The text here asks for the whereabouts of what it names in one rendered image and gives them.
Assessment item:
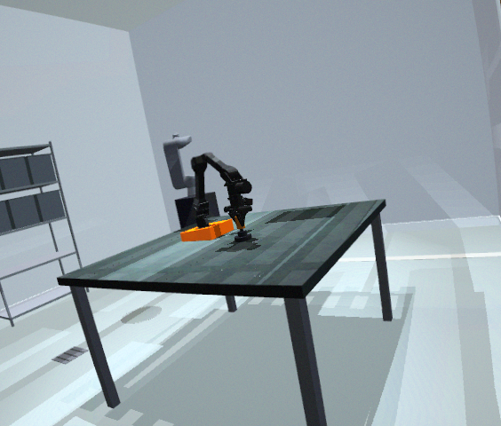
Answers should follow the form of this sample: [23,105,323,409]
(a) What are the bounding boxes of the orange knob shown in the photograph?
[235,217,245,229]

